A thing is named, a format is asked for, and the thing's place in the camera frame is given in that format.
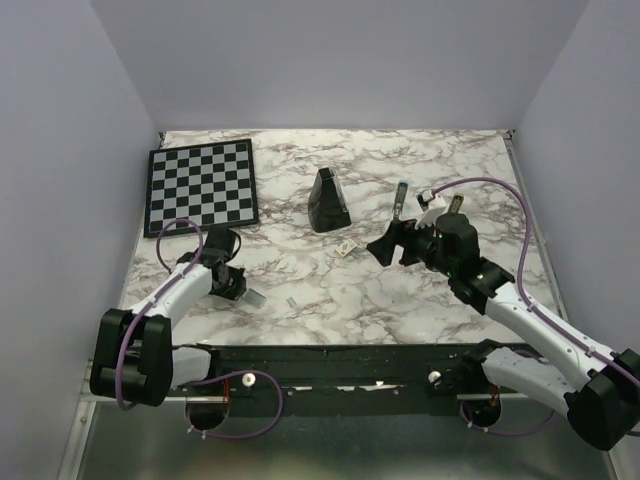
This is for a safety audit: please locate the black wedge stand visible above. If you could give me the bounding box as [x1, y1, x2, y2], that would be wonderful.
[308, 167, 351, 233]

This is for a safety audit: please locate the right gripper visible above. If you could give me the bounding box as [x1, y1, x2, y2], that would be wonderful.
[366, 213, 456, 277]

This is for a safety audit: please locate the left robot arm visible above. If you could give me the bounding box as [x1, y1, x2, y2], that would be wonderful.
[89, 227, 246, 410]

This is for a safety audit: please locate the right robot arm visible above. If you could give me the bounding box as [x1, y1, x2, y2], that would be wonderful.
[366, 213, 639, 451]

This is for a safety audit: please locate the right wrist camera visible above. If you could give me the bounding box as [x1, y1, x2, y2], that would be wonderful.
[414, 193, 448, 230]

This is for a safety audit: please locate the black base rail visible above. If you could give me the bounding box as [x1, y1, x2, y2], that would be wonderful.
[164, 342, 531, 419]

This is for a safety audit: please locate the black white chessboard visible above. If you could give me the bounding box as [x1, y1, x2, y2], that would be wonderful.
[142, 139, 259, 238]

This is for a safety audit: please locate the small staple box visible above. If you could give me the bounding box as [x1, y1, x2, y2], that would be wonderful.
[336, 239, 357, 258]

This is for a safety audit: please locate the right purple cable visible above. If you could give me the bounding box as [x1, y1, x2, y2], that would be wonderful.
[429, 178, 640, 436]

